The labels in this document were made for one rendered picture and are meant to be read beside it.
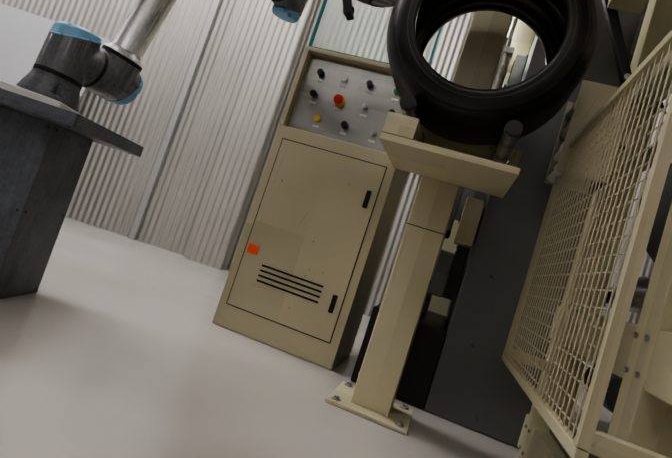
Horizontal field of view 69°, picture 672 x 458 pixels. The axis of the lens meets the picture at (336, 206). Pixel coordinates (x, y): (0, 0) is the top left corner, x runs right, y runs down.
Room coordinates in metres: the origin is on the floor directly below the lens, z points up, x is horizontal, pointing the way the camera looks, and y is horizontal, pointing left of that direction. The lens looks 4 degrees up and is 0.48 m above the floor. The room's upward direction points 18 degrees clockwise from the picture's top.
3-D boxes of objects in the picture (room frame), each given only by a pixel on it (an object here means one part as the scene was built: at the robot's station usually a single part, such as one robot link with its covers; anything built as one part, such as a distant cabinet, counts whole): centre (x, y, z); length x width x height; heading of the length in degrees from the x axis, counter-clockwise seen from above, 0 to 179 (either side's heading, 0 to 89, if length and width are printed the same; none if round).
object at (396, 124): (1.46, -0.14, 0.84); 0.36 x 0.09 x 0.06; 165
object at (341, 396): (1.67, -0.32, 0.01); 0.27 x 0.27 x 0.02; 75
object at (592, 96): (1.54, -0.70, 1.05); 0.20 x 0.15 x 0.30; 165
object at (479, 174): (1.42, -0.28, 0.80); 0.37 x 0.36 x 0.02; 75
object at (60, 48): (1.62, 1.00, 0.81); 0.17 x 0.15 x 0.18; 155
